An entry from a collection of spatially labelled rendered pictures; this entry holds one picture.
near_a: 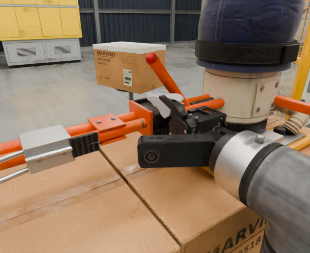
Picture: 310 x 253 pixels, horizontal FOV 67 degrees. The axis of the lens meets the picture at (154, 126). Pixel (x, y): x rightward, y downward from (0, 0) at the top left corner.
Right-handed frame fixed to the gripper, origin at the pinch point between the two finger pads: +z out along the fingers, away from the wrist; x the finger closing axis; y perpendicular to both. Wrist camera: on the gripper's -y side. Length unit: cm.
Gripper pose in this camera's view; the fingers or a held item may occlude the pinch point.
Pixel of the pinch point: (147, 116)
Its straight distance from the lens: 47.8
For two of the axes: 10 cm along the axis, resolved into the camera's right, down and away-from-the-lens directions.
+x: 0.0, -9.1, -4.2
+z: -5.5, -3.5, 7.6
